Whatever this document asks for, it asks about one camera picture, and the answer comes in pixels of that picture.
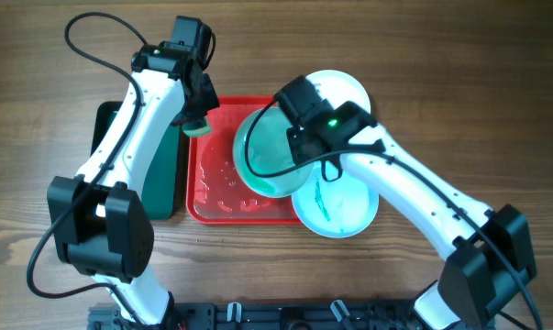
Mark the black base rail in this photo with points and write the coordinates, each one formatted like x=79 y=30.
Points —
x=372 y=315

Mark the red plastic tray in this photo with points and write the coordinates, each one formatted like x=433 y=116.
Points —
x=215 y=194

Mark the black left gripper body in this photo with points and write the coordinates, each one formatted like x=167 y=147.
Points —
x=201 y=102

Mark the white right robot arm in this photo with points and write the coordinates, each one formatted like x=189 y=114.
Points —
x=488 y=254

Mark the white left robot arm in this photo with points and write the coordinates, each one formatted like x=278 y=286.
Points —
x=98 y=221

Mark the green sponge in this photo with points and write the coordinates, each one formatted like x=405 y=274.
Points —
x=196 y=128

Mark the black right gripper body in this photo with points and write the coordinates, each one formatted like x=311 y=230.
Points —
x=295 y=133

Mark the black tub with green water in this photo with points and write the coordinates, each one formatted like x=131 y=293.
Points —
x=164 y=187

